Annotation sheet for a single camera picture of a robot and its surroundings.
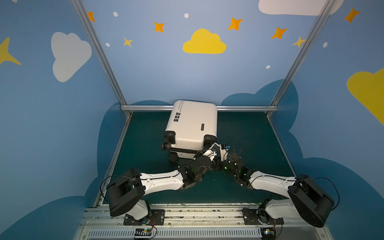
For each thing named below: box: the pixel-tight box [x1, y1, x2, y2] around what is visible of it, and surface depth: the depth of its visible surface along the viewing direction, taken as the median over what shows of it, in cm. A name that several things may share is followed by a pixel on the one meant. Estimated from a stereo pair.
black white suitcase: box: [161, 100, 218, 163], surface depth 88 cm
